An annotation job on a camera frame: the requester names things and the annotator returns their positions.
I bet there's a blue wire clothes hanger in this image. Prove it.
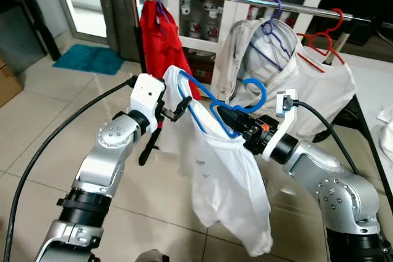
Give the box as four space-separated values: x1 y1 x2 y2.
178 72 268 140

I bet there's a white t-shirt small grey logo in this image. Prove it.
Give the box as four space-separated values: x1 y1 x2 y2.
163 66 274 257

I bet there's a purple clothes hanger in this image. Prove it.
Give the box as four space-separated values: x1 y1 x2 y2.
249 0 297 71
154 0 179 33

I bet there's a red clothes hanger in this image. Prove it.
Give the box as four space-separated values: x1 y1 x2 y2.
298 7 348 74

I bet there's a red polo shirt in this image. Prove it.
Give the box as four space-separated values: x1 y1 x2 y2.
140 0 200 101

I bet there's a plain white t-shirt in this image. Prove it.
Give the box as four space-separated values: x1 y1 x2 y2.
276 38 357 144

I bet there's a teal floor mat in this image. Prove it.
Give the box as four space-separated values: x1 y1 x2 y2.
52 44 126 77

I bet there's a grey curtain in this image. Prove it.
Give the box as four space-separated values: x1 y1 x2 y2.
98 0 146 64

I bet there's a grey robot foot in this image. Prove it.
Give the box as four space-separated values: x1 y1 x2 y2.
135 250 171 262

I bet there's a brown cardboard box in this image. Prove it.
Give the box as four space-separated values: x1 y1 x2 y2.
0 60 24 108

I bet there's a dark grey furniture piece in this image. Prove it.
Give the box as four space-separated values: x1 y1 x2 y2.
0 0 62 76

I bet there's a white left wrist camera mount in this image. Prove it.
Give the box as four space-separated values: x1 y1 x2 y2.
130 74 166 119

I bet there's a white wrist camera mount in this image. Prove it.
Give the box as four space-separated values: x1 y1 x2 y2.
130 74 166 119
261 90 300 162

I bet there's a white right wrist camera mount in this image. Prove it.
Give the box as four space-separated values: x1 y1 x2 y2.
261 90 300 162

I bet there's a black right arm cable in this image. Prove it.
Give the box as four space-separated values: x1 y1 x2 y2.
294 99 360 174

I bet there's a black table frame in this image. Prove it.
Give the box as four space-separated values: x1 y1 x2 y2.
310 60 393 209

